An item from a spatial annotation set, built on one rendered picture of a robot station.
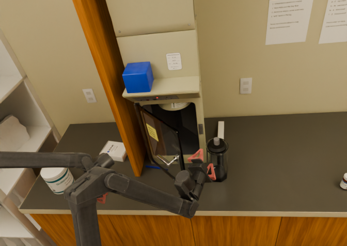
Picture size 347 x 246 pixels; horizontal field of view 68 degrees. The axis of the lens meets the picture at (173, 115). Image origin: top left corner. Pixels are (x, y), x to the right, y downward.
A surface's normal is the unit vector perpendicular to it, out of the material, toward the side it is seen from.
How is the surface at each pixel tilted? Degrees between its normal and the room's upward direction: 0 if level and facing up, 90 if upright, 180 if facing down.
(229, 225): 90
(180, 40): 90
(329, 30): 90
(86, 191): 70
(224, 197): 0
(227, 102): 90
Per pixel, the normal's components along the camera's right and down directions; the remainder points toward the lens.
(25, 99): -0.09, 0.63
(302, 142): -0.14, -0.77
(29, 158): 0.63, -0.11
